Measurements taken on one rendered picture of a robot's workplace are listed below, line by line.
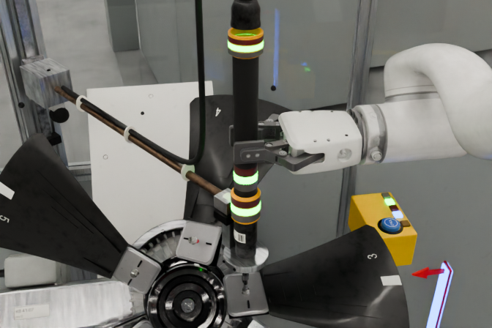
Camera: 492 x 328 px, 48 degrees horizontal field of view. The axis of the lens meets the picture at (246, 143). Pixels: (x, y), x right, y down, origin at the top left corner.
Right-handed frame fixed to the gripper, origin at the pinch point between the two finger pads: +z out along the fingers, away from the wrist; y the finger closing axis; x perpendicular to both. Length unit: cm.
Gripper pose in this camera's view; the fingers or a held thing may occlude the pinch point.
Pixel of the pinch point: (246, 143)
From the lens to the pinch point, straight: 75.7
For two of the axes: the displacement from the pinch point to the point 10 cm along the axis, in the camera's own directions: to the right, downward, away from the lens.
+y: -1.6, -5.1, 8.5
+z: -9.9, 0.7, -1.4
